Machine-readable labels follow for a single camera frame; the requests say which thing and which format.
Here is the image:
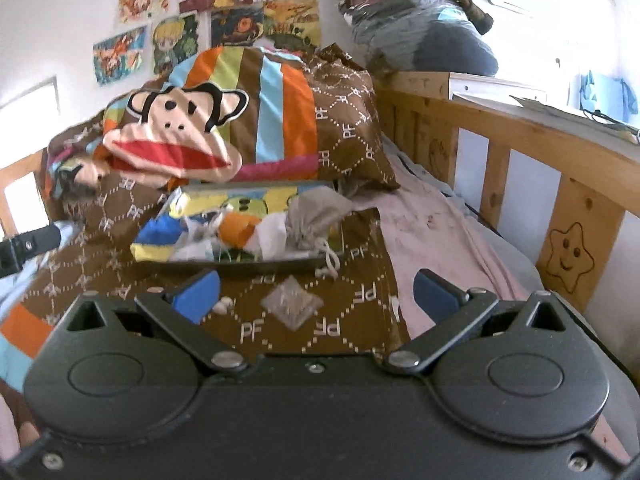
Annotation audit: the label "plastic wrapped bedding bundle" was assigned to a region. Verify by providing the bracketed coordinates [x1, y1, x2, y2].
[340, 0, 499, 77]

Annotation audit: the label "wooden headboard rail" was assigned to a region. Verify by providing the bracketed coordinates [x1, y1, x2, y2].
[1, 150, 50, 238]

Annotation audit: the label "blue cloth on ledge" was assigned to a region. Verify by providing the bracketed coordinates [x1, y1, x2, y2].
[579, 72, 639, 122]

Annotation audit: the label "colourful cartoon cloth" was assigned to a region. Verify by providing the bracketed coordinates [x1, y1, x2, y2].
[130, 184, 309, 264]

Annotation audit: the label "white cloth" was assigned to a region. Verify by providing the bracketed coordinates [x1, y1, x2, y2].
[244, 211, 288, 261]

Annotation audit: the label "cartoon print drawstring pouch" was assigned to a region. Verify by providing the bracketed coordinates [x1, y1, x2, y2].
[169, 211, 229, 262]

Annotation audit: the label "grey shallow tray box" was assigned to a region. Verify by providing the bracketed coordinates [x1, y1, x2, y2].
[130, 181, 354, 276]

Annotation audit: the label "wooden bed rail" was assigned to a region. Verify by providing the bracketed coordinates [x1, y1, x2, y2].
[375, 72, 639, 314]

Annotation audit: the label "grey linen drawstring pouch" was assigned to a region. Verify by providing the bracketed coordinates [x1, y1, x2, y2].
[285, 185, 352, 280]

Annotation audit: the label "white earbuds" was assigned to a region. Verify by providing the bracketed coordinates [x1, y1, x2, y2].
[212, 297, 234, 316]

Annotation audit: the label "brown striped monkey quilt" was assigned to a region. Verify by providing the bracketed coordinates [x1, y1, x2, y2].
[0, 44, 411, 394]

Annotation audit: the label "orange knit sleeve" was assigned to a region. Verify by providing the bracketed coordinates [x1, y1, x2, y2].
[218, 211, 262, 249]

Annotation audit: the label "clear small plastic bag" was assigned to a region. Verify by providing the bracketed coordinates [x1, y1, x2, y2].
[260, 275, 324, 332]

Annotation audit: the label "dark swirl poster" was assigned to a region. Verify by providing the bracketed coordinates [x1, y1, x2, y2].
[210, 4, 264, 48]

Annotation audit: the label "cartoon poster far left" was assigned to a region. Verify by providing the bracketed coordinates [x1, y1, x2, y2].
[92, 26, 148, 86]

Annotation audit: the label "yellow dinosaur poster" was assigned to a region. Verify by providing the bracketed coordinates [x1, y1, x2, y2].
[264, 0, 321, 54]

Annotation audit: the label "pink bed sheet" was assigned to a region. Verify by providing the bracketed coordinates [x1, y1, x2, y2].
[349, 134, 640, 461]

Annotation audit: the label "light blue blanket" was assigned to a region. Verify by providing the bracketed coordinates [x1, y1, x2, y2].
[0, 220, 79, 320]

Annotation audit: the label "blond character poster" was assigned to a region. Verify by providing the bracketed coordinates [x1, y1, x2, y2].
[152, 12, 200, 75]

